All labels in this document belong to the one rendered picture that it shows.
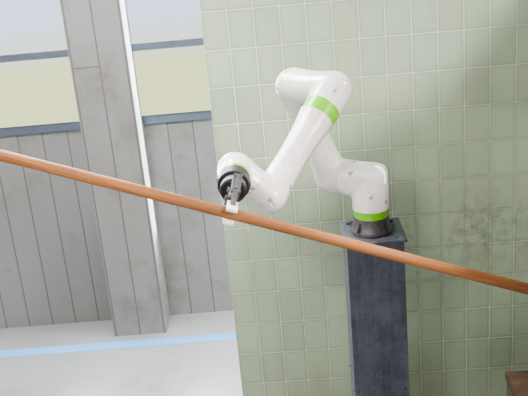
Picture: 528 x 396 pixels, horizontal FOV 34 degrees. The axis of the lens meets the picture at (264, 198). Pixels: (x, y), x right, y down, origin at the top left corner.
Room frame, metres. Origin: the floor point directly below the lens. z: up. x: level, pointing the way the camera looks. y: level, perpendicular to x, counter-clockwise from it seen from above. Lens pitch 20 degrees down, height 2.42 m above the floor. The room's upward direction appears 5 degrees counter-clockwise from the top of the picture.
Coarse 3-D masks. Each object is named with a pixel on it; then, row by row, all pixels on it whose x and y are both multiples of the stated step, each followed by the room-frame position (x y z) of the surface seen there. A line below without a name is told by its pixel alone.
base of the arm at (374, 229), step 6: (354, 222) 2.86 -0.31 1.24; (360, 222) 2.83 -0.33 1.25; (366, 222) 2.81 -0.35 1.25; (372, 222) 2.81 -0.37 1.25; (378, 222) 2.81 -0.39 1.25; (384, 222) 2.83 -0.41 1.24; (390, 222) 2.87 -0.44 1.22; (354, 228) 2.85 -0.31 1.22; (360, 228) 2.83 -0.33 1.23; (366, 228) 2.81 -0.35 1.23; (372, 228) 2.81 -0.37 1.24; (378, 228) 2.81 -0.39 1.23; (384, 228) 2.81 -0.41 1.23; (390, 228) 2.83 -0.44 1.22; (354, 234) 2.84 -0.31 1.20; (360, 234) 2.81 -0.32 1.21; (366, 234) 2.80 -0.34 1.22; (372, 234) 2.80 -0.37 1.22; (378, 234) 2.80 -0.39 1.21; (384, 234) 2.80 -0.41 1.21
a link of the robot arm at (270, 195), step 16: (304, 112) 2.63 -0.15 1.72; (320, 112) 2.62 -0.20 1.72; (304, 128) 2.59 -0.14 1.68; (320, 128) 2.60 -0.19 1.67; (288, 144) 2.56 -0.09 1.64; (304, 144) 2.56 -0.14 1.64; (288, 160) 2.51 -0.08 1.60; (304, 160) 2.54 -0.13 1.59; (272, 176) 2.47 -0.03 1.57; (288, 176) 2.48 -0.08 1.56; (256, 192) 2.43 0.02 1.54; (272, 192) 2.43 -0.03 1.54; (288, 192) 2.47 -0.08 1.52; (272, 208) 2.43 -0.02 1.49
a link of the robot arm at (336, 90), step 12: (324, 72) 2.74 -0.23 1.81; (336, 72) 2.72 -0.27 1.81; (312, 84) 2.73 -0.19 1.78; (324, 84) 2.69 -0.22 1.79; (336, 84) 2.68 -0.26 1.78; (348, 84) 2.70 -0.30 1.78; (312, 96) 2.67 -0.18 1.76; (324, 96) 2.66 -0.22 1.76; (336, 96) 2.66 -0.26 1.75; (348, 96) 2.70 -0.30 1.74; (324, 108) 2.63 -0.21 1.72; (336, 108) 2.65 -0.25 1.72
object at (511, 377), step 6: (510, 372) 2.84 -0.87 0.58; (516, 372) 2.83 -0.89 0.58; (522, 372) 2.83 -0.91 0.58; (510, 378) 2.80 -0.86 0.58; (516, 378) 2.80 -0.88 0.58; (522, 378) 2.79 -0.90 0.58; (510, 384) 2.77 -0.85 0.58; (516, 384) 2.76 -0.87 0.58; (522, 384) 2.75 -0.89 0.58; (510, 390) 2.79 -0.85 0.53; (516, 390) 2.72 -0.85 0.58; (522, 390) 2.71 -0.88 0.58
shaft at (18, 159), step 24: (48, 168) 2.13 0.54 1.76; (72, 168) 2.14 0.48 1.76; (144, 192) 2.13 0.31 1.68; (168, 192) 2.14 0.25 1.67; (240, 216) 2.12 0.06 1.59; (264, 216) 2.13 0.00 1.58; (336, 240) 2.11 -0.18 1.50; (360, 240) 2.12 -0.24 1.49; (408, 264) 2.11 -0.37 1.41; (432, 264) 2.10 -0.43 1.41; (504, 288) 2.10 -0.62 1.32
